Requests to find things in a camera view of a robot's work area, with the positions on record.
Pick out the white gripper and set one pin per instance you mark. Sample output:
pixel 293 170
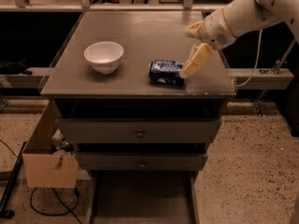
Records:
pixel 214 32

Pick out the blue pepsi can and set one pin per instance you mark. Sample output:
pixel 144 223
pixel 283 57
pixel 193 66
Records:
pixel 166 72

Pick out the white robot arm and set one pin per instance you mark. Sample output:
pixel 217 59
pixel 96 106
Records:
pixel 244 16

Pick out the grey drawer cabinet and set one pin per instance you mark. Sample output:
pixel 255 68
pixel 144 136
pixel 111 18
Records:
pixel 79 92

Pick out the grey top drawer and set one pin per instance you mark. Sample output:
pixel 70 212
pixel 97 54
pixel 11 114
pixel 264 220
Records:
pixel 138 132

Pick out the grey middle drawer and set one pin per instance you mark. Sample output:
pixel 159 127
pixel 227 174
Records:
pixel 141 161

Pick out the grey open bottom drawer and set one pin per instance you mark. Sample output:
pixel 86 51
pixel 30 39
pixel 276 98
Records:
pixel 143 197

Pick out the white bowl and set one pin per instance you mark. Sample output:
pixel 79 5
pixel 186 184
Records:
pixel 104 57

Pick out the cardboard box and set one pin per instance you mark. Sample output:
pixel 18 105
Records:
pixel 45 167

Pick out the black stand leg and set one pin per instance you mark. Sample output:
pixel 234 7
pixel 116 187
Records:
pixel 10 177

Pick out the metal railing frame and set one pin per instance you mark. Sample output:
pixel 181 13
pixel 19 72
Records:
pixel 80 5

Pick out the black object on rail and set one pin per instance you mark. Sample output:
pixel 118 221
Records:
pixel 14 68

